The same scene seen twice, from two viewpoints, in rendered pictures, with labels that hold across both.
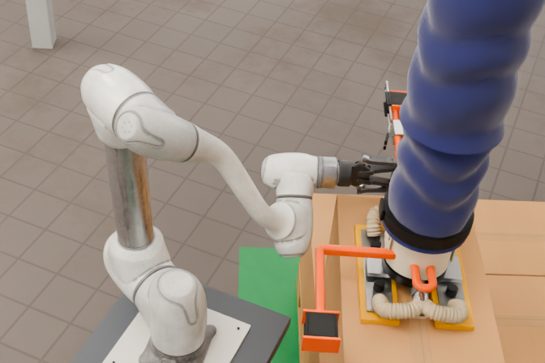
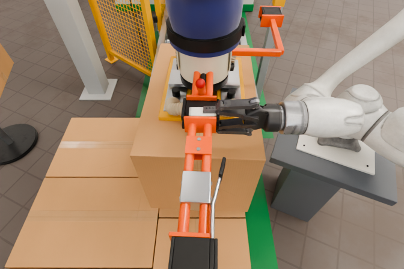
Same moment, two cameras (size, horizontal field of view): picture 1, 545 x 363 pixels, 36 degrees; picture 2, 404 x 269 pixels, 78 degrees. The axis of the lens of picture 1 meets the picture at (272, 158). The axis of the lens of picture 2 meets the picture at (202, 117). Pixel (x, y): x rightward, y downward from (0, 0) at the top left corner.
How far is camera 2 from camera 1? 2.46 m
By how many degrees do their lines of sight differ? 91
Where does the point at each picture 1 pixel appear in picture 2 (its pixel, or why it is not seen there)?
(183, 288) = (358, 88)
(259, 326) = (290, 149)
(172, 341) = not seen: hidden behind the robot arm
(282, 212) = (318, 82)
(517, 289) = (77, 248)
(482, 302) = (159, 73)
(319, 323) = (273, 10)
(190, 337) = not seen: hidden behind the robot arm
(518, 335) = (101, 201)
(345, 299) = (250, 72)
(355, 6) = not seen: outside the picture
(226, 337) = (309, 139)
